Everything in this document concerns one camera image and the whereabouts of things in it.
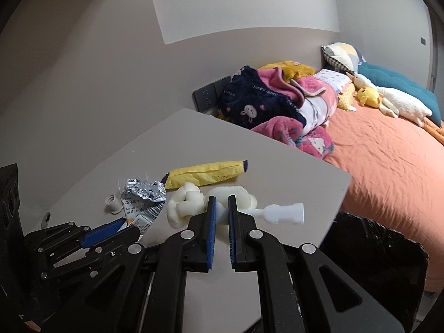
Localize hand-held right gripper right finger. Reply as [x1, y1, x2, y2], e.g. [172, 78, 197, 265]
[228, 195, 406, 333]

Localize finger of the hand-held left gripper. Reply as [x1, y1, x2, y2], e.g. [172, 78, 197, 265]
[38, 226, 141, 281]
[24, 218, 127, 250]

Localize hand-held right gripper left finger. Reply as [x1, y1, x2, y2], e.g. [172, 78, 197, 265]
[100, 197, 217, 333]

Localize white knotted foam strip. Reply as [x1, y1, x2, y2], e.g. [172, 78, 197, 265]
[166, 182, 258, 230]

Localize silver foil packet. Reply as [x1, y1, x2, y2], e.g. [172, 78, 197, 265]
[118, 177, 168, 243]

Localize off-white threaded cap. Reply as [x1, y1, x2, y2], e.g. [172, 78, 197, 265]
[105, 194, 123, 215]

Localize white plastic bottle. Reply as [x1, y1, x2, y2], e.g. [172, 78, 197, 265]
[243, 203, 305, 225]

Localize yellow pouch with dark tip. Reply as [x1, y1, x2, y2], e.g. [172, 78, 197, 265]
[164, 160, 249, 191]

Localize navy printed blanket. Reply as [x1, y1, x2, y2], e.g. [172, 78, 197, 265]
[218, 65, 307, 130]

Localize bed with orange sheet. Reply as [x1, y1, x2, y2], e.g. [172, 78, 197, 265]
[324, 106, 444, 292]

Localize pink fleece blanket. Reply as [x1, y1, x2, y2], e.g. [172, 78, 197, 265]
[250, 67, 339, 162]

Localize yellow spotted pillow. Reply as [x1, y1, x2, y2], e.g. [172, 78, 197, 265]
[336, 83, 358, 112]

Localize yellow cloth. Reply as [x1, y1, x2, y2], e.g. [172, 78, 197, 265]
[257, 60, 316, 80]

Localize white printed pillow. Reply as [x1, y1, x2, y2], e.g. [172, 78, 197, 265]
[314, 69, 351, 92]

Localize yellow duck plush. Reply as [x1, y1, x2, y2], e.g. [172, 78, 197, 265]
[357, 87, 382, 109]

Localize checkered patchwork pillow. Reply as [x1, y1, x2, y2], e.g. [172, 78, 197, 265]
[321, 42, 366, 73]

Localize white goose plush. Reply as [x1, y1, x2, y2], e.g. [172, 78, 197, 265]
[347, 72, 444, 144]

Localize teal pillow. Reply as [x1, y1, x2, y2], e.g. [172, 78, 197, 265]
[357, 62, 443, 128]

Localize grey door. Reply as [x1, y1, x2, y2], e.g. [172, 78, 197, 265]
[430, 14, 444, 94]

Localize dark wall outlet panel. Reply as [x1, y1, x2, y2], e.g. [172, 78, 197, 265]
[193, 75, 232, 112]

